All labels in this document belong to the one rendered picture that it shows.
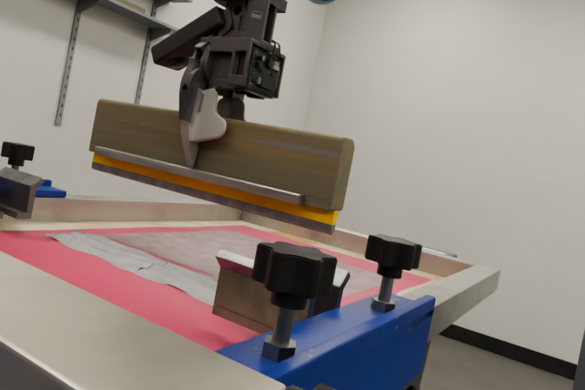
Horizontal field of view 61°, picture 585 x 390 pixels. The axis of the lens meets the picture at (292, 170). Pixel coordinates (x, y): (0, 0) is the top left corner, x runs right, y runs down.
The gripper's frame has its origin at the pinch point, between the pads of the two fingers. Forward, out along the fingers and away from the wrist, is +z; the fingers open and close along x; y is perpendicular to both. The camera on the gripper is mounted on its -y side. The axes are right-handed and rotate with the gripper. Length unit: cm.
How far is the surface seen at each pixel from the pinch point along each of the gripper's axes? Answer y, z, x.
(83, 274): -1.4, 13.5, -12.6
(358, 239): 3.3, 11.2, 45.4
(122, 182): -200, 30, 160
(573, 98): 17, -82, 357
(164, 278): 3.5, 13.2, -6.1
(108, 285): 2.3, 13.6, -12.5
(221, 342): 17.7, 13.6, -13.7
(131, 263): -2.4, 13.2, -5.8
